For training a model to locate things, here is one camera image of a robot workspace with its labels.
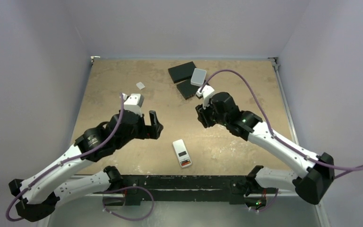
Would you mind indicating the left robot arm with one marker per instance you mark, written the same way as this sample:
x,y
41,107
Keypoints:
x,y
38,196

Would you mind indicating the black box front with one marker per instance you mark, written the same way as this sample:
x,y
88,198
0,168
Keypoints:
x,y
186,89

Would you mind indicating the black box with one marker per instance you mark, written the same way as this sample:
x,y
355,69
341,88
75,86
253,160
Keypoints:
x,y
182,72
186,89

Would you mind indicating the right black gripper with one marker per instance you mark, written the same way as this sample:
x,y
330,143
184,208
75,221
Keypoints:
x,y
204,114

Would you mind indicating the black box rear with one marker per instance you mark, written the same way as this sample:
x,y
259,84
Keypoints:
x,y
182,72

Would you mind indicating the red orange battery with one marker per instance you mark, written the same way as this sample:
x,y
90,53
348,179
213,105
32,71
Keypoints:
x,y
185,163

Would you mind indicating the white plastic box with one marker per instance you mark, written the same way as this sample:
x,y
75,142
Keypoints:
x,y
198,77

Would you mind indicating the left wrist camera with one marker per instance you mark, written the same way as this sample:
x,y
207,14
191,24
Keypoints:
x,y
133,103

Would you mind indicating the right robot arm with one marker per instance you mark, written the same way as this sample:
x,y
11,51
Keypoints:
x,y
310,175

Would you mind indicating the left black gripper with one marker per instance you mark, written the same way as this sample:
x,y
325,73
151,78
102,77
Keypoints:
x,y
150,131

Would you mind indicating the white battery cover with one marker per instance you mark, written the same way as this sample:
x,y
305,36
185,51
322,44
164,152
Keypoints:
x,y
140,85

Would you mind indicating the white remote control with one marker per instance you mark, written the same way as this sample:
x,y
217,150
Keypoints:
x,y
181,152

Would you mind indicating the black base bar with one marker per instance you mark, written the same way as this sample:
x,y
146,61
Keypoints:
x,y
234,189

